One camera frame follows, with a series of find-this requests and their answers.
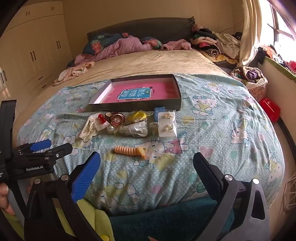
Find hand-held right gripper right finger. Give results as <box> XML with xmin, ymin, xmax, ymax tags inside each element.
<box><xmin>193</xmin><ymin>152</ymin><xmax>271</xmax><ymax>241</ymax></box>

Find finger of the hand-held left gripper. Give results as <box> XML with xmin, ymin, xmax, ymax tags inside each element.
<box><xmin>14</xmin><ymin>139</ymin><xmax>52</xmax><ymax>156</ymax></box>
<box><xmin>32</xmin><ymin>142</ymin><xmax>73</xmax><ymax>163</ymax></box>

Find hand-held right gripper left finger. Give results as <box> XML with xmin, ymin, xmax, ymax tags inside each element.
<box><xmin>24</xmin><ymin>151</ymin><xmax>109</xmax><ymax>241</ymax></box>

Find cream hair claw clip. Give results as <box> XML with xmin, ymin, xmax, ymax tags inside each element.
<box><xmin>79</xmin><ymin>113</ymin><xmax>105</xmax><ymax>140</ymax></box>

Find beige spiral hair tie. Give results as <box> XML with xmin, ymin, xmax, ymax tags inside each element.
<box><xmin>113</xmin><ymin>145</ymin><xmax>147</xmax><ymax>159</ymax></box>

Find brown strap wristwatch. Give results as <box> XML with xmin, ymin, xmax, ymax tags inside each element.
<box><xmin>105</xmin><ymin>112</ymin><xmax>127</xmax><ymax>127</ymax></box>

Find bagged pearl earring card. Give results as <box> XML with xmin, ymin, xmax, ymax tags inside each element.
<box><xmin>157</xmin><ymin>111</ymin><xmax>177</xmax><ymax>137</ymax></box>

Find grey cardboard box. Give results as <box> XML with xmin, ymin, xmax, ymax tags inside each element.
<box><xmin>88</xmin><ymin>74</ymin><xmax>182</xmax><ymax>112</ymax></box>

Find person's left hand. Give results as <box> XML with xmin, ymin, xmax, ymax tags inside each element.
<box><xmin>0</xmin><ymin>183</ymin><xmax>15</xmax><ymax>215</ymax></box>

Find yellow-green cloth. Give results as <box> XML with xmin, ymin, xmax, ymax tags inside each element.
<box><xmin>55</xmin><ymin>199</ymin><xmax>115</xmax><ymax>241</ymax></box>

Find cartoon cat printed blanket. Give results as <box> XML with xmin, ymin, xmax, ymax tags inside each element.
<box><xmin>13</xmin><ymin>74</ymin><xmax>285</xmax><ymax>216</ymax></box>

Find red bead earrings on card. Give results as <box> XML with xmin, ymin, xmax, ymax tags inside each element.
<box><xmin>91</xmin><ymin>113</ymin><xmax>110</xmax><ymax>131</ymax></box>

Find teal fluffy blanket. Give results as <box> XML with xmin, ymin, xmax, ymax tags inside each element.
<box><xmin>108</xmin><ymin>197</ymin><xmax>234</xmax><ymax>241</ymax></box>

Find crumpled white packet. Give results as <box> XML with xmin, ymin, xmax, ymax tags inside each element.
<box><xmin>119</xmin><ymin>121</ymin><xmax>149</xmax><ymax>138</ymax></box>

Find bagged yellow bangles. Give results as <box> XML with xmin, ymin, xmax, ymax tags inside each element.
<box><xmin>126</xmin><ymin>110</ymin><xmax>149</xmax><ymax>122</ymax></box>

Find pale crumpled garment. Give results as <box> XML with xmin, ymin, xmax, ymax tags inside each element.
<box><xmin>53</xmin><ymin>61</ymin><xmax>96</xmax><ymax>87</ymax></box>

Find small blue box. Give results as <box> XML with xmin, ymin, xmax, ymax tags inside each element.
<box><xmin>154</xmin><ymin>107</ymin><xmax>166</xmax><ymax>121</ymax></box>

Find red box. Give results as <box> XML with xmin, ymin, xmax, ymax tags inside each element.
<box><xmin>259</xmin><ymin>98</ymin><xmax>282</xmax><ymax>122</ymax></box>

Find pink book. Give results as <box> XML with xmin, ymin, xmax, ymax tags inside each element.
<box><xmin>107</xmin><ymin>80</ymin><xmax>180</xmax><ymax>104</ymax></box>

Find cream wardrobe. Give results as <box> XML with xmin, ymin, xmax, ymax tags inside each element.
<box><xmin>0</xmin><ymin>0</ymin><xmax>74</xmax><ymax>112</ymax></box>

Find basket of clothes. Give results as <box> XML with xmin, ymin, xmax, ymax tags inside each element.
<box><xmin>231</xmin><ymin>66</ymin><xmax>269</xmax><ymax>103</ymax></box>

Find dark floral pillow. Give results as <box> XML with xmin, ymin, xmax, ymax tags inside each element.
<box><xmin>82</xmin><ymin>33</ymin><xmax>163</xmax><ymax>55</ymax></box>

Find beige bed sheet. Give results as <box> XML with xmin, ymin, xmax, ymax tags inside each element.
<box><xmin>53</xmin><ymin>48</ymin><xmax>234</xmax><ymax>93</ymax></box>

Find pink duvet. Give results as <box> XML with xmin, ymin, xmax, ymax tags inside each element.
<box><xmin>73</xmin><ymin>38</ymin><xmax>155</xmax><ymax>66</ymax></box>

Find pile of clothes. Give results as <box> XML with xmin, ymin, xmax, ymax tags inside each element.
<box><xmin>190</xmin><ymin>24</ymin><xmax>242</xmax><ymax>63</ymax></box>

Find pink fluffy garment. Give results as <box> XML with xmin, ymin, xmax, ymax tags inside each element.
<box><xmin>161</xmin><ymin>39</ymin><xmax>193</xmax><ymax>51</ymax></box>

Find windowsill clutter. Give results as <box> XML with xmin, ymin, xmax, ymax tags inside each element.
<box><xmin>257</xmin><ymin>46</ymin><xmax>296</xmax><ymax>82</ymax></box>

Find dark green headboard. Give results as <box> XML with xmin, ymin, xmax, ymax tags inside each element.
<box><xmin>86</xmin><ymin>17</ymin><xmax>195</xmax><ymax>47</ymax></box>

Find cream curtain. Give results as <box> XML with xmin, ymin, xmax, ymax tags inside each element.
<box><xmin>238</xmin><ymin>0</ymin><xmax>271</xmax><ymax>68</ymax></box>

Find window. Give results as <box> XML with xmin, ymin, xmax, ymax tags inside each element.
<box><xmin>266</xmin><ymin>0</ymin><xmax>296</xmax><ymax>48</ymax></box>

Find white wire rack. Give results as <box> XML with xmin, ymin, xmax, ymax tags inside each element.
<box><xmin>279</xmin><ymin>171</ymin><xmax>296</xmax><ymax>212</ymax></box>

